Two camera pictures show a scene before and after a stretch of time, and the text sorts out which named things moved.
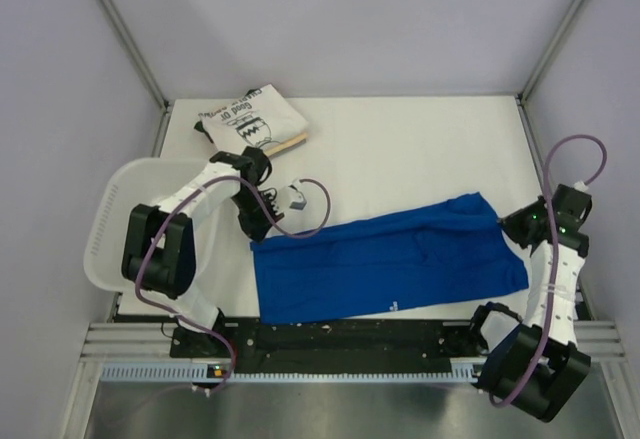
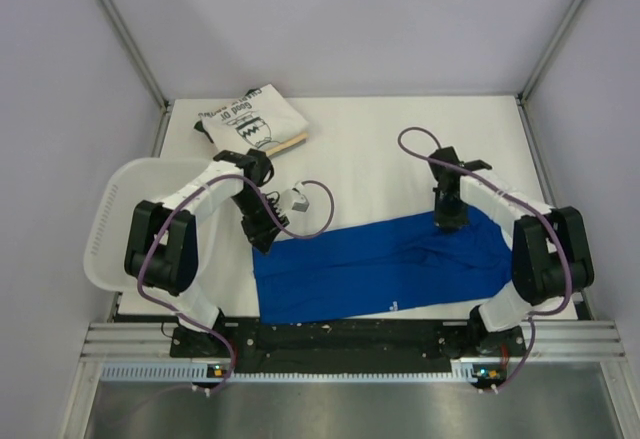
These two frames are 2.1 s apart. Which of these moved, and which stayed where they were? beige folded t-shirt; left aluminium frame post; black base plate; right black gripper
Moved: right black gripper
Stayed: left aluminium frame post; black base plate; beige folded t-shirt
